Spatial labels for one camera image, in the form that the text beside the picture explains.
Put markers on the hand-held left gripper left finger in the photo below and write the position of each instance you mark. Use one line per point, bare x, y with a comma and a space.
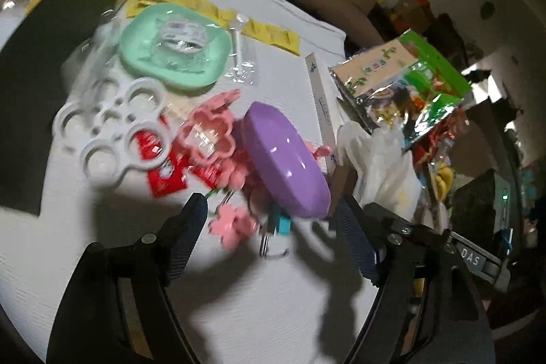
187, 238

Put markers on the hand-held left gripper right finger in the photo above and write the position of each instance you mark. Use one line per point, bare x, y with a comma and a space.
354, 246

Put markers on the grey storage container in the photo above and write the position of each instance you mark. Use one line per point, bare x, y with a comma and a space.
42, 69

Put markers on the pink flower clip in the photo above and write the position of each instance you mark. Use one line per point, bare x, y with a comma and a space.
232, 225

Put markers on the red sachet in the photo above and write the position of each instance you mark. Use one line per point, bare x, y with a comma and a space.
204, 174
164, 176

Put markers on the teal key tag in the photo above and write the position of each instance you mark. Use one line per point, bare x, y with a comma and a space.
283, 224

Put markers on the white plastic bag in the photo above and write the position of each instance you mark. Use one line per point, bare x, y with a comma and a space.
384, 168

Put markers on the yellow banana toy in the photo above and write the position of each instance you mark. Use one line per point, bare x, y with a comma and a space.
443, 180

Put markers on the pink flower cutter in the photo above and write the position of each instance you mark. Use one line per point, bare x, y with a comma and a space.
187, 142

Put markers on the red snack bag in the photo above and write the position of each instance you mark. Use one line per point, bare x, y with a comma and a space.
439, 133

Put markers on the white chopstick sleeve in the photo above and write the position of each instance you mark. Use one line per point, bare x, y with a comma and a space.
322, 104

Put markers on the green foil snack bag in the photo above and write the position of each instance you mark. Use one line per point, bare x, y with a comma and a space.
384, 69

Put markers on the green plate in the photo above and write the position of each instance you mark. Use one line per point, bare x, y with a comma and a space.
140, 44

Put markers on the clear wrapped spoon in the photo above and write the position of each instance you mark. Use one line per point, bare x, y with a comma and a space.
239, 44

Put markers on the clear tape roll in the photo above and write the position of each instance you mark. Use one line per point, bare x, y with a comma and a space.
183, 35

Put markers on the clear plastic wrapper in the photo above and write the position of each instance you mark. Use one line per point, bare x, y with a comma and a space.
98, 48

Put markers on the yellow strip packet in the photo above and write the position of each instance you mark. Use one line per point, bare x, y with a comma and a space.
273, 33

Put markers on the orange box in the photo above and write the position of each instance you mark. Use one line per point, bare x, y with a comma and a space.
411, 12

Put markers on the round wall fixture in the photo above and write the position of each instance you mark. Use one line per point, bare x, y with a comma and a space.
487, 9

